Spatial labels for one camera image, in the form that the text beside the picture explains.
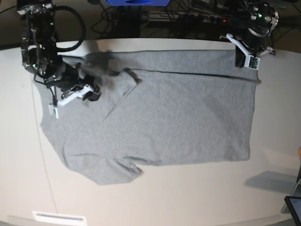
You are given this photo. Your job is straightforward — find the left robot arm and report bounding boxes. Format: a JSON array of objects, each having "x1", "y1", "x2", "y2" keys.
[{"x1": 225, "y1": 0, "x2": 279, "y2": 70}]

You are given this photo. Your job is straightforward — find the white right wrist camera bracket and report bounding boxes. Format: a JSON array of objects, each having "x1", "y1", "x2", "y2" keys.
[{"x1": 48, "y1": 84, "x2": 93, "y2": 119}]

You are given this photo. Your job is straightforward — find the black tablet with stand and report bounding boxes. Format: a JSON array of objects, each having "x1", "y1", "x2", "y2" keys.
[{"x1": 281, "y1": 169, "x2": 301, "y2": 226}]

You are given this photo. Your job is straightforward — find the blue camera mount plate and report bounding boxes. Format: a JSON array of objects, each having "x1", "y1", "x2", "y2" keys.
[{"x1": 105, "y1": 0, "x2": 170, "y2": 6}]

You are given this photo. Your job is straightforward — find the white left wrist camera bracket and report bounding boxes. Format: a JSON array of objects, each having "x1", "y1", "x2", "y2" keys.
[{"x1": 219, "y1": 33, "x2": 276, "y2": 70}]

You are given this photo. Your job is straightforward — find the black power strip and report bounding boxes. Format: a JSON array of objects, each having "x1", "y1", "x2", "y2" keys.
[{"x1": 148, "y1": 11, "x2": 228, "y2": 24}]

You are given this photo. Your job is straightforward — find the white label strip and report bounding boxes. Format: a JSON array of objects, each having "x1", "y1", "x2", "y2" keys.
[{"x1": 32, "y1": 211, "x2": 87, "y2": 222}]

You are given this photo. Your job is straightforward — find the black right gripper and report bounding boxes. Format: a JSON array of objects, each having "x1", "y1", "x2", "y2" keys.
[{"x1": 45, "y1": 62, "x2": 102, "y2": 101}]

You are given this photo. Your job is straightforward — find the grey T-shirt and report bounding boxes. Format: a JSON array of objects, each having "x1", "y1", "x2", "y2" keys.
[{"x1": 37, "y1": 50, "x2": 258, "y2": 185}]

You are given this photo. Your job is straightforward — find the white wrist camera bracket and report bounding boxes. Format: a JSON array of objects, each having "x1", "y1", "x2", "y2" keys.
[
  {"x1": 219, "y1": 33, "x2": 276, "y2": 70},
  {"x1": 48, "y1": 84, "x2": 93, "y2": 119}
]

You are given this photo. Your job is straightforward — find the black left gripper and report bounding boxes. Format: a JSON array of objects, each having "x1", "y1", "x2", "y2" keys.
[{"x1": 235, "y1": 27, "x2": 270, "y2": 68}]

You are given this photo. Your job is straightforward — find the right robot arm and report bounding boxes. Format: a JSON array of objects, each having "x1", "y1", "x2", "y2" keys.
[{"x1": 16, "y1": 0, "x2": 101, "y2": 105}]

